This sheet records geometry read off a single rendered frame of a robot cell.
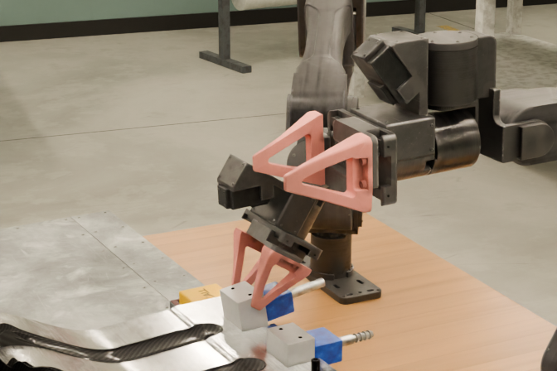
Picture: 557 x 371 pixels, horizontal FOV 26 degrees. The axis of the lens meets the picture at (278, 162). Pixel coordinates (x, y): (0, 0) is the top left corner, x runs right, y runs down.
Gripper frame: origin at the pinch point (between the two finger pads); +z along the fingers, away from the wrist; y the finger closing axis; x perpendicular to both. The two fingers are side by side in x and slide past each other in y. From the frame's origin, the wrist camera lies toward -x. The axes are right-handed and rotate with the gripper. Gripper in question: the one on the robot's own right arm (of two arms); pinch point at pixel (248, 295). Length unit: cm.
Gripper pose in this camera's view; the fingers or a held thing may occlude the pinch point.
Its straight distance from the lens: 148.0
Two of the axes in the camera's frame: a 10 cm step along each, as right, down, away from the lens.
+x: 7.4, 4.0, 5.4
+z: -4.7, 8.8, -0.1
